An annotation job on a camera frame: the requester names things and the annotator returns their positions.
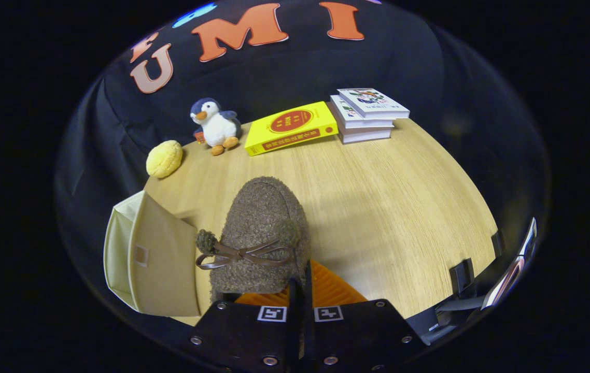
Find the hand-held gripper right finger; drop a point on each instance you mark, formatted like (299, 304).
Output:
(357, 334)

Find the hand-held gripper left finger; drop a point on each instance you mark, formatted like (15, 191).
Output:
(243, 336)

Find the cream fabric storage box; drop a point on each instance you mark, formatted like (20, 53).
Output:
(165, 259)

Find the brown fuzzy shoe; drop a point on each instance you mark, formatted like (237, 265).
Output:
(264, 217)

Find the grey metal bar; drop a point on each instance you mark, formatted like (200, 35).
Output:
(445, 316)

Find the yellow bun plush toy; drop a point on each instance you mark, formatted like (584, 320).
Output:
(164, 159)

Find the penguin plush toy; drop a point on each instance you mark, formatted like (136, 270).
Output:
(220, 129)

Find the yellow book red circle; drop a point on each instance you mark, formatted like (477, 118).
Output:
(295, 129)

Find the white book illustrated cover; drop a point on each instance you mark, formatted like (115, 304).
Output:
(373, 102)

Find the black table edge bracket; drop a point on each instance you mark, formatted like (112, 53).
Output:
(462, 275)
(497, 242)

